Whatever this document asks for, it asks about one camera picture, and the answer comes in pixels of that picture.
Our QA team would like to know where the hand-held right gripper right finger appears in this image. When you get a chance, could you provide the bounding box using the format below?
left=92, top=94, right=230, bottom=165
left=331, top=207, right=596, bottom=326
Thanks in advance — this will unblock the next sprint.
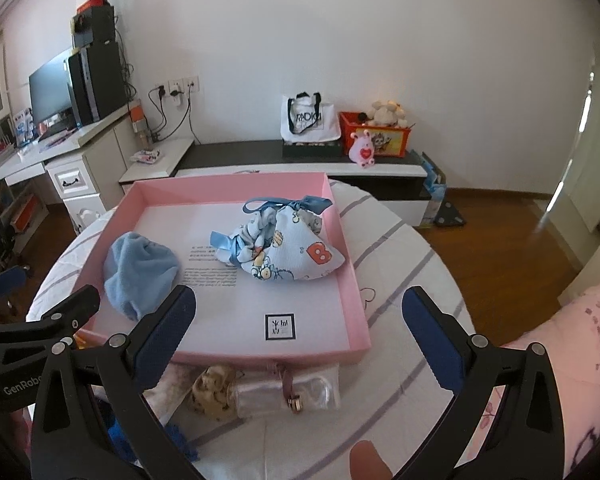
left=401, top=285, right=567, bottom=480

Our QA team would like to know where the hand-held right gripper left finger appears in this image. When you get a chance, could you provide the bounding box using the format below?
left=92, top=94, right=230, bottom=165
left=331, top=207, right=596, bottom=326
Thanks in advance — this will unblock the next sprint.
left=30, top=285, right=203, bottom=480

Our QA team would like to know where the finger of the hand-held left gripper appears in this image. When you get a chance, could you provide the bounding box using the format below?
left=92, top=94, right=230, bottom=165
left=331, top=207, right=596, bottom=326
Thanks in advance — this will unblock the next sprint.
left=0, top=284, right=102, bottom=350
left=0, top=265, right=31, bottom=306

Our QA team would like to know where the blue crochet cloth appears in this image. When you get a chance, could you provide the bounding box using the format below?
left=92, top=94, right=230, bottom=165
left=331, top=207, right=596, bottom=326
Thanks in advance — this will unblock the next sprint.
left=104, top=400, right=202, bottom=462

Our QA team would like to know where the pink cardboard box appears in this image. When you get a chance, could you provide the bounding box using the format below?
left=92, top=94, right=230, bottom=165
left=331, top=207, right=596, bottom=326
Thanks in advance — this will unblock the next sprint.
left=70, top=171, right=372, bottom=365

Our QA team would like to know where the light blue fleece cloth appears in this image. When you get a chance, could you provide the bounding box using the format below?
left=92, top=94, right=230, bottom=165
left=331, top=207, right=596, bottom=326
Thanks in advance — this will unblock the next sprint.
left=103, top=232, right=181, bottom=322

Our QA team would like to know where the orange storage box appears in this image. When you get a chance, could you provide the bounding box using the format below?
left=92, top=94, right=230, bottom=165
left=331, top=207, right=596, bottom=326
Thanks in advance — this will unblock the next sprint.
left=10, top=195, right=41, bottom=231

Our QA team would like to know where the black bathroom scale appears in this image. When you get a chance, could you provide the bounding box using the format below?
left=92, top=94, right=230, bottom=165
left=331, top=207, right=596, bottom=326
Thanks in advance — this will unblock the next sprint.
left=432, top=199, right=467, bottom=229

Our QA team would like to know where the clear plastic bag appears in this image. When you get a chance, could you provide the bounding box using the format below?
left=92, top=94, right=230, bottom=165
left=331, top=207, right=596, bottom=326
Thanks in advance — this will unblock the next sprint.
left=235, top=365, right=342, bottom=411

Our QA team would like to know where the blue cardboard box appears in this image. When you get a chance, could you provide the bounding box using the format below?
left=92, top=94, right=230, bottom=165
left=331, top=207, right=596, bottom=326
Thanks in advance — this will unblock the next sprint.
left=420, top=150, right=448, bottom=223

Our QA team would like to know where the blue and white box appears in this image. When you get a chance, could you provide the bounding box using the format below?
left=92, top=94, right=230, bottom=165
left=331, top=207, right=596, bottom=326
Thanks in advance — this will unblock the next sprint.
left=12, top=109, right=35, bottom=146

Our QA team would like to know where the black keyboard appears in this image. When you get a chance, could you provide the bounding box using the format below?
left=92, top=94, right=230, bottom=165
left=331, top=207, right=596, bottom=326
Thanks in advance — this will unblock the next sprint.
left=37, top=122, right=78, bottom=143

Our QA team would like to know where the pink floral cloth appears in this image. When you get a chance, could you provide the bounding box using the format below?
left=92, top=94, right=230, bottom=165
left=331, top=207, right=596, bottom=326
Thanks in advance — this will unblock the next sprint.
left=460, top=280, right=600, bottom=480

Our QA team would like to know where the white desk with drawers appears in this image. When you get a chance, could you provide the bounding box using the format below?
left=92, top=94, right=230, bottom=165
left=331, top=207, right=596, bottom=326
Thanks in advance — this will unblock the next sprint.
left=0, top=102, right=146, bottom=241

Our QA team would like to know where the pink plush toy with heart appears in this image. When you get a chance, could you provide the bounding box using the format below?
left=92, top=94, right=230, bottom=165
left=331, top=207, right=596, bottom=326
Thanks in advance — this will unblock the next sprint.
left=349, top=129, right=377, bottom=167

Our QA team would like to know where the orange printed toy box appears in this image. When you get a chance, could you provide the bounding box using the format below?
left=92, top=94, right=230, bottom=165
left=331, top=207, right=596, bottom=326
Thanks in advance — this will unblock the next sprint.
left=338, top=111, right=412, bottom=159

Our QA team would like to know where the orange capped bottle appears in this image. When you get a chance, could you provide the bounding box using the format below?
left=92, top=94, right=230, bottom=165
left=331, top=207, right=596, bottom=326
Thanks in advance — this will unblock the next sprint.
left=130, top=102, right=148, bottom=148

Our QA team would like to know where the black computer monitor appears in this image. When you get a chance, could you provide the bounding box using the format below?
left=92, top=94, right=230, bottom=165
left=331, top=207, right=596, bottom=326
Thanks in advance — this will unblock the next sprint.
left=28, top=48, right=76, bottom=126

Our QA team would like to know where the black and white low cabinet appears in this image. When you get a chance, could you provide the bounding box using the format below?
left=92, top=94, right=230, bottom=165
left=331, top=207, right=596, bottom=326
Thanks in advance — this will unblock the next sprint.
left=119, top=137, right=428, bottom=231

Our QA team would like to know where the dark green flat box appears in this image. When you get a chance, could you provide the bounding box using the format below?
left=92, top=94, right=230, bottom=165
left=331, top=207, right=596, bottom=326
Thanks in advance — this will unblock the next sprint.
left=282, top=140, right=343, bottom=158

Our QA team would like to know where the black computer tower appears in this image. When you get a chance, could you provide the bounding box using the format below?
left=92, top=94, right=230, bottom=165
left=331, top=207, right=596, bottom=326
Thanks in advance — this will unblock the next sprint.
left=64, top=41, right=128, bottom=126

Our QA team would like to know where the beige plush toy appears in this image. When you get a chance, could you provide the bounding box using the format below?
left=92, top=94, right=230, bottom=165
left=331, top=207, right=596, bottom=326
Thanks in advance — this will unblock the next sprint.
left=362, top=100, right=410, bottom=128

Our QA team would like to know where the white tote bag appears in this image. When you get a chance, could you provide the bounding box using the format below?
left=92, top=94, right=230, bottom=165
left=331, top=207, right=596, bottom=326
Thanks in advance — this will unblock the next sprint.
left=281, top=92, right=342, bottom=143

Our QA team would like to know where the black speaker box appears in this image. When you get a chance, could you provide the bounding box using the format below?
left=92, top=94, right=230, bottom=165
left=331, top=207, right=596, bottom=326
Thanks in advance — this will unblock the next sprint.
left=71, top=5, right=117, bottom=48

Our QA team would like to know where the pink strap with gold clasp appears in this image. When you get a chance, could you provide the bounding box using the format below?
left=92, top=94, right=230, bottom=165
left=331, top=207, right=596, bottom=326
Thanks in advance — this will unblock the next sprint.
left=272, top=362, right=306, bottom=417

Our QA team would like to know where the printed drawstring pouch blue ribbon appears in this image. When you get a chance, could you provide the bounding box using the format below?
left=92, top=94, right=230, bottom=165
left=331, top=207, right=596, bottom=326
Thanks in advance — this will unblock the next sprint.
left=210, top=196, right=347, bottom=282

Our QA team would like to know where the black power cable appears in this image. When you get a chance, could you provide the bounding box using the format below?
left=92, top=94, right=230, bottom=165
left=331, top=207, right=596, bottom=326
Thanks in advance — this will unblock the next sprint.
left=177, top=91, right=202, bottom=146
left=147, top=87, right=170, bottom=143

